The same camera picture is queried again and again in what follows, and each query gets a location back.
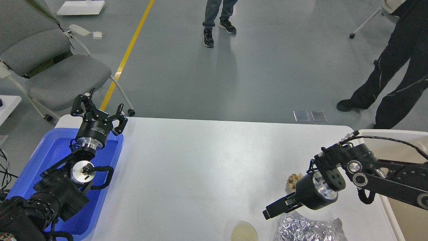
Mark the grey office chair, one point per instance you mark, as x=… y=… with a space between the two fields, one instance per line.
x=48 y=64

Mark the crumpled brown paper ball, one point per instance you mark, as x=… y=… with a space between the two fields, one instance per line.
x=292 y=180

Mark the metal floor plate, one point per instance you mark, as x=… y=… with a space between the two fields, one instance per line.
x=319 y=116
x=301 y=116

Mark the beige plastic bin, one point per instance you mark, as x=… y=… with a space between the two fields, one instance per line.
x=411 y=220

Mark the crumpled aluminium foil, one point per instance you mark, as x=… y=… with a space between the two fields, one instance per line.
x=295 y=227

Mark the white side table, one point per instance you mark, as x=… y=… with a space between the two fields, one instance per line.
x=9 y=102

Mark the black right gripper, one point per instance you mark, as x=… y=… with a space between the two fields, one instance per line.
x=312 y=191

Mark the right metal floor plate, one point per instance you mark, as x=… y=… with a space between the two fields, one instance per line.
x=319 y=116

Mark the person in black tracksuit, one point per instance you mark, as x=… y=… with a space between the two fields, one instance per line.
x=407 y=44

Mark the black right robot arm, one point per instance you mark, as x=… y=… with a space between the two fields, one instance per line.
x=405 y=182

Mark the white foam board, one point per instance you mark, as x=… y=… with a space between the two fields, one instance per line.
x=81 y=7

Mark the white rolling chair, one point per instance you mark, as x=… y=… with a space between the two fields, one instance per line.
x=386 y=9

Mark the left metal floor plate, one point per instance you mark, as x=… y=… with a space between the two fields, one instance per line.
x=301 y=116

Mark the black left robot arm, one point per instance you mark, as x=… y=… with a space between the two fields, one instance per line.
x=62 y=191

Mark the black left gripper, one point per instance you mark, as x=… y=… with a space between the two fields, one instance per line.
x=95 y=128

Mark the white paper cup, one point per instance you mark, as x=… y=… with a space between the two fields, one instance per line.
x=244 y=231

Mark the small white floor object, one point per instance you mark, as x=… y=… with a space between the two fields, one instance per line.
x=97 y=35

